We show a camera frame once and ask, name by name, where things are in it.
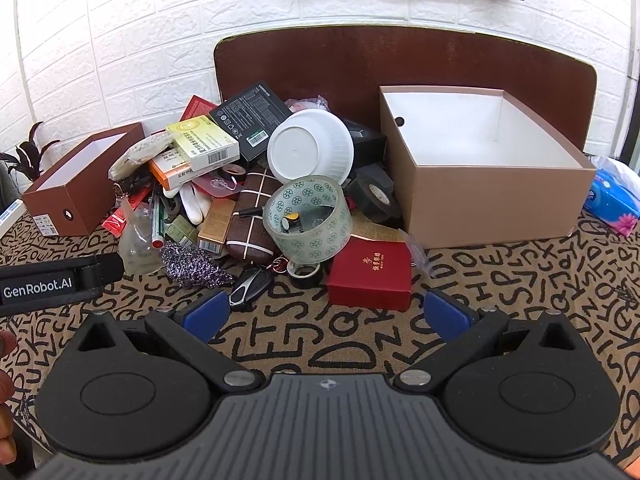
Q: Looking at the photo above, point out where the black case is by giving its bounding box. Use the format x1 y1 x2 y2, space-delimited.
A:
342 119 388 171

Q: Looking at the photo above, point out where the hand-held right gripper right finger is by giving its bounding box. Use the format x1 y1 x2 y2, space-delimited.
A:
392 287 577 396

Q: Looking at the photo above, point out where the clear plastic bag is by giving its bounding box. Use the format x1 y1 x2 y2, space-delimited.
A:
287 94 333 117
399 229 432 282

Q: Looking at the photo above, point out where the olive green small box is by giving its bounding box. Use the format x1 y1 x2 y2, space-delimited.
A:
165 220 198 248

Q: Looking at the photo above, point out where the black product box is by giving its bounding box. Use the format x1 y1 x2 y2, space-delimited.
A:
207 80 293 162

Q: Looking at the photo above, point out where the white flat box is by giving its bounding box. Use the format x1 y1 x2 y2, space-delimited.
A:
0 199 26 238

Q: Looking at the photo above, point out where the red gift box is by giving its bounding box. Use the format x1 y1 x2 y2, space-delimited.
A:
327 236 413 312

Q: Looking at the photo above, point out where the black car key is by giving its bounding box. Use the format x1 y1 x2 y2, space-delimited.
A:
229 266 273 308

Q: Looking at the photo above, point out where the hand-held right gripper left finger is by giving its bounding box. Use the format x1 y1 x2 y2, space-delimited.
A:
65 289 263 394

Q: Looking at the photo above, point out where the beige printed paper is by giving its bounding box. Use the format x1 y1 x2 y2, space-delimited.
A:
350 219 403 247

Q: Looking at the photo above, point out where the red plastic wrapper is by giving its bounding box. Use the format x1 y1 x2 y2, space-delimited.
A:
102 185 151 238

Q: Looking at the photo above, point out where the orange white medicine box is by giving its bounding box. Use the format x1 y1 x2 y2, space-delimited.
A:
148 150 201 192

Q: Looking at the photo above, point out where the clear plastic bottle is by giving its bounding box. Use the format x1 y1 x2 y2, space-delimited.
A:
117 197 163 276

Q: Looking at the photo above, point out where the white plastic bowl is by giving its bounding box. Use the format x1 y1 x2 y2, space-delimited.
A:
266 108 355 184

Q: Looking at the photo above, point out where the person's left hand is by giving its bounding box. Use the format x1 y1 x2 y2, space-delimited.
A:
0 330 18 463

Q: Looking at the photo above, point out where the dark potted plant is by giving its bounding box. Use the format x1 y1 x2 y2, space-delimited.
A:
0 121 61 183

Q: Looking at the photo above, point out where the small glossy black tape roll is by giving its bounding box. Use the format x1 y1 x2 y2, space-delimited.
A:
289 261 323 290

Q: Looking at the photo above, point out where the clear green-patterned tape roll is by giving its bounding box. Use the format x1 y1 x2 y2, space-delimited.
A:
262 176 353 263

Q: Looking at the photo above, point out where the small brown cardboard box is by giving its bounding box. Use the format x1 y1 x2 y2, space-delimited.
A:
21 121 146 237

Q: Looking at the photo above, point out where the brown wooden headboard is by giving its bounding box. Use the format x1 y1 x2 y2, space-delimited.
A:
214 27 598 151

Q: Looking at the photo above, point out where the letter-print tablecloth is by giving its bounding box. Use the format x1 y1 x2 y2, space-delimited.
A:
0 207 640 480

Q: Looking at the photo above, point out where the white plastic spoon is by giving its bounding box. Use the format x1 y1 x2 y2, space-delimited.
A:
177 182 213 226

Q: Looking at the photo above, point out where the blue tissue pack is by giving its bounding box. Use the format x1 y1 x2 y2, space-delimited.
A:
582 155 640 237

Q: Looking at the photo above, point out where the brown checked case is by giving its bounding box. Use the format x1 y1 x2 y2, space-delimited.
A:
226 167 281 261

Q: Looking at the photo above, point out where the large matte black tape roll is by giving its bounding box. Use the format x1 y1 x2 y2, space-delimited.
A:
345 164 403 226

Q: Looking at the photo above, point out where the steel wool scrubber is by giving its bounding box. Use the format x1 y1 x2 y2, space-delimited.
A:
160 241 236 290

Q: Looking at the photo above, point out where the red packet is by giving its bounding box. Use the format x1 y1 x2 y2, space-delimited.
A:
179 95 218 122

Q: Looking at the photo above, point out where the pink clear plastic case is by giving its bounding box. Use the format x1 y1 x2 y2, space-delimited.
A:
192 170 246 200

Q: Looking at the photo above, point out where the red marker pen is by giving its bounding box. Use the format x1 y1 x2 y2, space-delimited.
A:
149 194 167 250

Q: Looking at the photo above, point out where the large brown cardboard box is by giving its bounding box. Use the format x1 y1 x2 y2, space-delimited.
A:
378 85 598 250

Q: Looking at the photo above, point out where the yellow-green medicine box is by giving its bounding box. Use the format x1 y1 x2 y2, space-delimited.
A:
165 115 241 173

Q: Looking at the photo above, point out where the bag of white beads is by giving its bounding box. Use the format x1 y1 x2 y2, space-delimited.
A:
109 132 173 181

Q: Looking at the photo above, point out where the gold small box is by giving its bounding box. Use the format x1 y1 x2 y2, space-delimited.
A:
197 199 237 260

